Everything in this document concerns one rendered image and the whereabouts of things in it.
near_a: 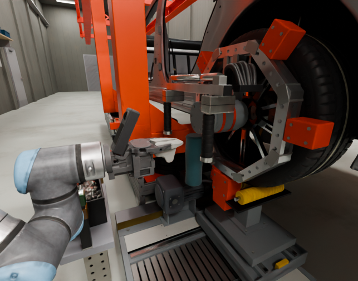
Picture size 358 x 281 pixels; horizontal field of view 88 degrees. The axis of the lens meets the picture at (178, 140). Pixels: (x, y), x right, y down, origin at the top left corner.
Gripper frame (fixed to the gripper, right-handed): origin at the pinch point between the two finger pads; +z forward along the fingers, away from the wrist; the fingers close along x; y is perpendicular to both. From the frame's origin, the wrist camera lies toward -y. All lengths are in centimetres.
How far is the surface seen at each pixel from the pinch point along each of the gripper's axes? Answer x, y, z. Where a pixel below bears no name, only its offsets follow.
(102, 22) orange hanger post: -253, -88, 5
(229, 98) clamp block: 2.2, -11.2, 14.9
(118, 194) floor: -109, 83, -10
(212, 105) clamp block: 2.2, -9.8, 9.5
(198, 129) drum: -16.0, 2.1, 15.9
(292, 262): 8, 67, 57
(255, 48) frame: -5.3, -26.4, 30.1
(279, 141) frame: 8.8, 1.7, 30.5
